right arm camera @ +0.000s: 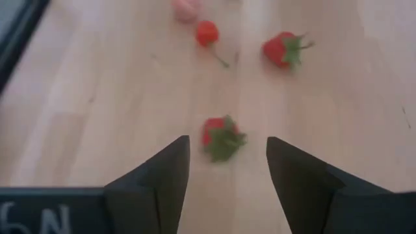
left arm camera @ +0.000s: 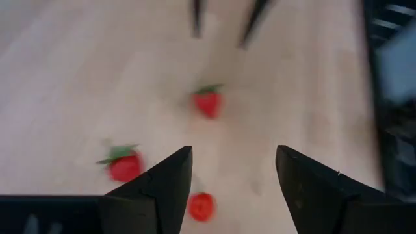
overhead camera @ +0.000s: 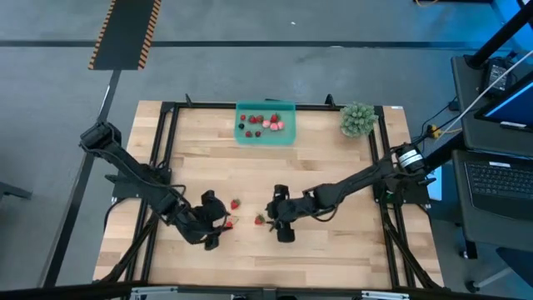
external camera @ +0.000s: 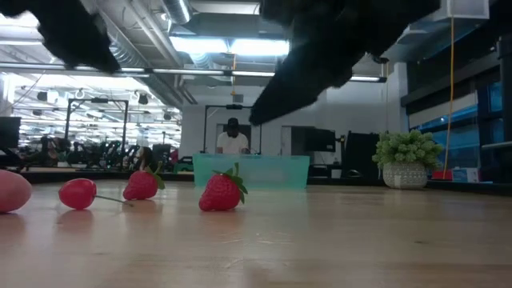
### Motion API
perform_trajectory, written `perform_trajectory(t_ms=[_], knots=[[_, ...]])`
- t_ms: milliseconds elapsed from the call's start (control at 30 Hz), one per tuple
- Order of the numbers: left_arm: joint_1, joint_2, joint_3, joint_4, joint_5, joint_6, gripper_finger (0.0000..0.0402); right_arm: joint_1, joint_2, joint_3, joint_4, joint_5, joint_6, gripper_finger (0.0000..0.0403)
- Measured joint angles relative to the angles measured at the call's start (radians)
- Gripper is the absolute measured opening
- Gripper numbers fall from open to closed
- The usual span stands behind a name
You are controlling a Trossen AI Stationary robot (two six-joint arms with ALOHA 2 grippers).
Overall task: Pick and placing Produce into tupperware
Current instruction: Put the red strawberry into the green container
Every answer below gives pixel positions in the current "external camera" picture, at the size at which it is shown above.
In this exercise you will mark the white and blue box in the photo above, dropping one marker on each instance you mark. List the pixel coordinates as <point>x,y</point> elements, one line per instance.
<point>466,175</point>

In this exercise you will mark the white ceiling unit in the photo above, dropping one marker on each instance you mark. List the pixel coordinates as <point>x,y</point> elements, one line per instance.
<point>468,9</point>

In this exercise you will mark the red plastic box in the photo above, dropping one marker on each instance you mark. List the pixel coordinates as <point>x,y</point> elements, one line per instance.
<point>440,175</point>

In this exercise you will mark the pink plastic peach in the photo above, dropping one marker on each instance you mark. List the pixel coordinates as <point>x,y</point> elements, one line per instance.
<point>14,192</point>

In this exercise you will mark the silver ventilation duct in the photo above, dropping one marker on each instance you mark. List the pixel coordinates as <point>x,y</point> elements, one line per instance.
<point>176,10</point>

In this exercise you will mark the red cherry with stem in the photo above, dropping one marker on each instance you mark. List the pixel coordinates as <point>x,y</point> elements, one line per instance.
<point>78,194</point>

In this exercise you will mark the teal plastic tupperware container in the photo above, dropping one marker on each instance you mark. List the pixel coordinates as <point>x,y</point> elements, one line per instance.
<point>272,172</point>

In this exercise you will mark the bright ceiling light panel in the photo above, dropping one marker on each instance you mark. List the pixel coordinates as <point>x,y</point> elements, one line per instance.
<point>240,46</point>

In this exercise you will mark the green plant in white pot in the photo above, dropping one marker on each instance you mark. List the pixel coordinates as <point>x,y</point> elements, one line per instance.
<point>404,176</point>

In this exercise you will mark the red plastic strawberry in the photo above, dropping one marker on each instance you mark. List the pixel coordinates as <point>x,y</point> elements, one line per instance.
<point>140,186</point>
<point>220,196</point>

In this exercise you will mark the long linear ceiling light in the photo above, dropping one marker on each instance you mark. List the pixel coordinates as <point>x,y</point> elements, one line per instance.
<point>192,72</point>

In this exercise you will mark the black computer monitor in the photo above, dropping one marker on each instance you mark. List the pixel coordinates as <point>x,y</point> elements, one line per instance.
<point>10,132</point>

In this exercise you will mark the black upright panel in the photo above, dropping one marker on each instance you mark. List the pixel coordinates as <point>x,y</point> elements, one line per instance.
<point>362,156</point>

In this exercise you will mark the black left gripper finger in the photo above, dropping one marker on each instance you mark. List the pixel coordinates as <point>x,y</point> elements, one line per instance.
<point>88,52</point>

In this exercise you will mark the person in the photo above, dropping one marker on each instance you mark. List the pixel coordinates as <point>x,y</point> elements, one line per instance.
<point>233,144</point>

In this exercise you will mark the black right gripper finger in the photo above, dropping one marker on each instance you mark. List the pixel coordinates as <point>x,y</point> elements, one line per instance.
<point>292,88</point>

